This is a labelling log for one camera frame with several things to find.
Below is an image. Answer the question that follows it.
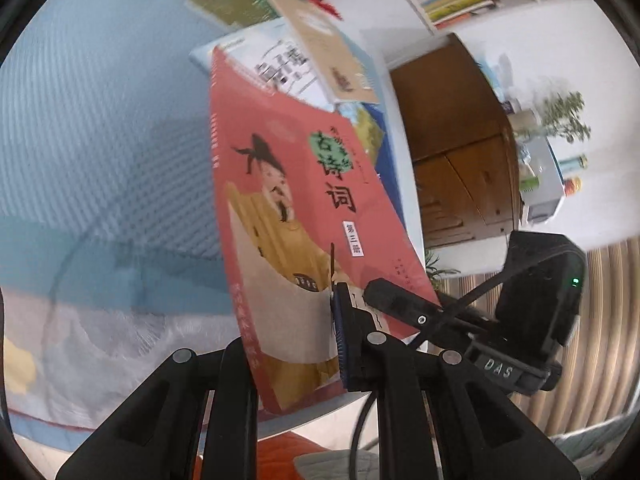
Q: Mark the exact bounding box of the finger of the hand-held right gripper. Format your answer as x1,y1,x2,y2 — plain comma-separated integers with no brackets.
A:
439,295,497,332
361,277,472,357

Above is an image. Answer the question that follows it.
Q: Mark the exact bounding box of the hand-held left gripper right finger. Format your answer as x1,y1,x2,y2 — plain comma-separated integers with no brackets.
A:
330,283,584,480

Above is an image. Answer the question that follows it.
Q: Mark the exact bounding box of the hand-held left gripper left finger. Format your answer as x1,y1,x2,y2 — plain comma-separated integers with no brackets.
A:
55,336,262,480

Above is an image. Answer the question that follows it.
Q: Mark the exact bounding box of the red poet cover book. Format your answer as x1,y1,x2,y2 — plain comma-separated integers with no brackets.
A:
207,45,444,416

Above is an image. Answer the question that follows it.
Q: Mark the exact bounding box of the green floor plant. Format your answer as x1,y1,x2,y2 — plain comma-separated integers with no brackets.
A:
424,250,462,292

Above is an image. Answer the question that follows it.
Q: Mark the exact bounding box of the orange cloth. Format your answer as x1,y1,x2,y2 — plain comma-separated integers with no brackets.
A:
257,432,352,480

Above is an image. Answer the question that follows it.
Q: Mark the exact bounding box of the grey box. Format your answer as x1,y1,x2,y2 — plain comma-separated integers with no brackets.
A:
517,135,567,224

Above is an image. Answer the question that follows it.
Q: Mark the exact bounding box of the pale printed cloth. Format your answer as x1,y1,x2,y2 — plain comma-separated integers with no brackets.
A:
0,305,252,443

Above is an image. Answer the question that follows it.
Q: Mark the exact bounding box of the brown wooden cabinet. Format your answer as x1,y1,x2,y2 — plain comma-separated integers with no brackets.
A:
389,32,527,252

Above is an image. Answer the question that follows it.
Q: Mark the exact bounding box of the green potted plant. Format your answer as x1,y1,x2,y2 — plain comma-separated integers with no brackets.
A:
535,91,592,145

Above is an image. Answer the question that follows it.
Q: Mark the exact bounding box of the light blue box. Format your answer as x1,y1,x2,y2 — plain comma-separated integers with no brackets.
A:
482,52,522,113

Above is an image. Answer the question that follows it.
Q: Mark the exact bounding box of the beige book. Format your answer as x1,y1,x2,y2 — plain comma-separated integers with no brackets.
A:
265,0,382,107

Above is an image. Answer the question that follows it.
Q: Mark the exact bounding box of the light blue cartoon book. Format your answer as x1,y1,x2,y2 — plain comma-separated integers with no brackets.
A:
189,22,407,213

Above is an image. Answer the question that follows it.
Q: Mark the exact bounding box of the light blue textured mat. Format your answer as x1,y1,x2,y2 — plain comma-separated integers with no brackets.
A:
0,0,408,322

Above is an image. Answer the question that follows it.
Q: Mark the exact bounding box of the red tassel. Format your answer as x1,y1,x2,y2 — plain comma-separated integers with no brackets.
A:
307,0,344,20

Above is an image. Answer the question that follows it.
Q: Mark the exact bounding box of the olive green book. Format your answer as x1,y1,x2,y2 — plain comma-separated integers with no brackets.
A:
187,0,287,29

